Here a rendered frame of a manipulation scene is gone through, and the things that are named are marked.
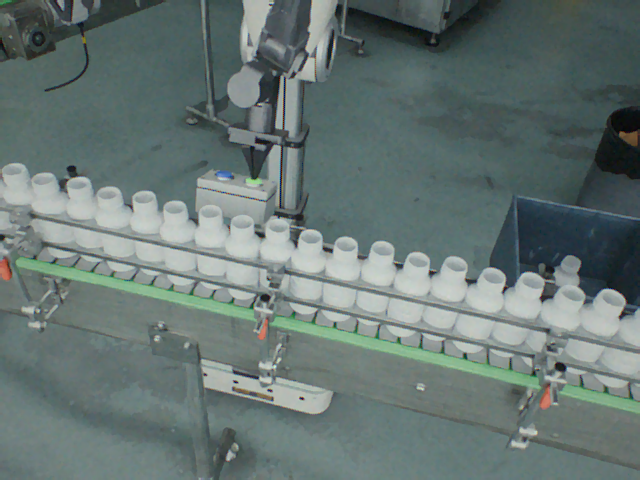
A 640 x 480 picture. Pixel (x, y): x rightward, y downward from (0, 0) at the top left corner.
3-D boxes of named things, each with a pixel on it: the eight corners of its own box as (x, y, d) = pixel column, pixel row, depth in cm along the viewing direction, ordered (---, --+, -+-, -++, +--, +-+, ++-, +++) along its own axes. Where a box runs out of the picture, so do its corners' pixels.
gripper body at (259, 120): (280, 147, 101) (285, 106, 98) (226, 136, 102) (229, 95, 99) (288, 140, 107) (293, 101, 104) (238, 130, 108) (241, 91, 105)
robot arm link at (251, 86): (312, 51, 98) (270, 24, 98) (292, 54, 88) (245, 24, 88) (282, 110, 103) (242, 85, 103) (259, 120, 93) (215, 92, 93)
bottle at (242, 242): (222, 298, 100) (218, 230, 89) (233, 274, 104) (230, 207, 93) (255, 304, 100) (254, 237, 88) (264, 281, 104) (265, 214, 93)
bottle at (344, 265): (315, 302, 101) (322, 236, 90) (344, 294, 103) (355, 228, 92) (328, 327, 97) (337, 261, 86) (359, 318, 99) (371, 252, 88)
